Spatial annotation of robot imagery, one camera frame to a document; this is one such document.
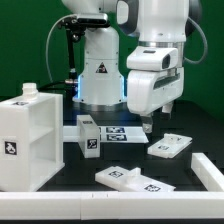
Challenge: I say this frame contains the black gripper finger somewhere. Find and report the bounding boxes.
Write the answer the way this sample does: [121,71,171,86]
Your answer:
[162,102,174,119]
[141,115,153,133]

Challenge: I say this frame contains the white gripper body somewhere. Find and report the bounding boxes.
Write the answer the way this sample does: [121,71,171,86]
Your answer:
[127,67,184,116]

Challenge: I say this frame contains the long white door panel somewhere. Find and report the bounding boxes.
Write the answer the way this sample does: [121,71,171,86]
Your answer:
[95,166,175,192]

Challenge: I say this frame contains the white cabinet body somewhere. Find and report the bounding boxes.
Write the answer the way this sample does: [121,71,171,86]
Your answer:
[0,93,64,192]

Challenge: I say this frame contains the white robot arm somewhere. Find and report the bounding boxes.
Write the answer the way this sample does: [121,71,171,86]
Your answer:
[62,0,200,133]

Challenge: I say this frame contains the white cabinet top block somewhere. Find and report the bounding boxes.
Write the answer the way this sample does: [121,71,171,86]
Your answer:
[77,115,100,158]

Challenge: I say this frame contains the short white door panel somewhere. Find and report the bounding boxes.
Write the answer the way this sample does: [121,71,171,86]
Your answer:
[147,133,192,158]

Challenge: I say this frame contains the white marker base sheet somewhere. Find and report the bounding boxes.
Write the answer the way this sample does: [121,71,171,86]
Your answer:
[63,126,148,143]

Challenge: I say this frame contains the white right fence bar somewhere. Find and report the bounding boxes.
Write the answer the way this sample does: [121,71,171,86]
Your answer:
[191,153,224,192]

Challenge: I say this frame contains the white fence bar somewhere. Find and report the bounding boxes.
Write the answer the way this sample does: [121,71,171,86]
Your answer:
[0,192,224,220]
[191,153,224,192]

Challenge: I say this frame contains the white front fence bar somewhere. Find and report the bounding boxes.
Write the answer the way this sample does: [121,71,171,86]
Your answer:
[0,192,224,220]

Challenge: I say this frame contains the white threaded knob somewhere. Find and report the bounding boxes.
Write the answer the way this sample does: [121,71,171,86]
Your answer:
[22,83,38,100]

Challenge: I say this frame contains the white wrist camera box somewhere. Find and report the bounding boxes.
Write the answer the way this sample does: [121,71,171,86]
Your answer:
[127,46,178,71]

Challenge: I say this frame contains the grey robot arm cable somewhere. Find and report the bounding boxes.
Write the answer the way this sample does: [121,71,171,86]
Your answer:
[183,17,209,65]

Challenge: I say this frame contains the grey camera cable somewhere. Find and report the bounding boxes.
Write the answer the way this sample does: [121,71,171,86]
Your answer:
[45,13,78,84]

